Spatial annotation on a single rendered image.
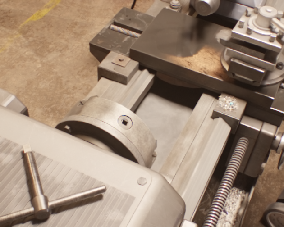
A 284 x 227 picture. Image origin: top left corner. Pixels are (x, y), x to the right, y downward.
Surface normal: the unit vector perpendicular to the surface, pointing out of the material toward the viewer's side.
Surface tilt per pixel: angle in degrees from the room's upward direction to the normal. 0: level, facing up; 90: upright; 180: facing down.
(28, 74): 0
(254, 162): 90
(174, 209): 45
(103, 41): 0
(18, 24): 0
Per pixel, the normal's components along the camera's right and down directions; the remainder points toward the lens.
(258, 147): -0.43, 0.65
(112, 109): 0.14, -0.65
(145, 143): 0.80, -0.05
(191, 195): 0.58, -0.34
